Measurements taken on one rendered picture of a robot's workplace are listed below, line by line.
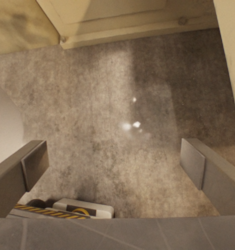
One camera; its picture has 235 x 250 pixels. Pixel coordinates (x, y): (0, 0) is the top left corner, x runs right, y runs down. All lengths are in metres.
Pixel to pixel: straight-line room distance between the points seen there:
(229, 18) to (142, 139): 0.66
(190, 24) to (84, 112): 0.71
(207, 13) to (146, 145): 0.74
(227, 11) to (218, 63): 0.73
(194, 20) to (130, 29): 0.33
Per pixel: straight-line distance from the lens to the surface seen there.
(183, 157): 0.16
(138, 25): 1.07
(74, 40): 1.09
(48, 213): 0.69
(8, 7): 1.02
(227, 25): 0.35
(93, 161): 0.92
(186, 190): 0.93
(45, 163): 0.17
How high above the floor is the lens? 0.88
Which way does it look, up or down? 78 degrees down
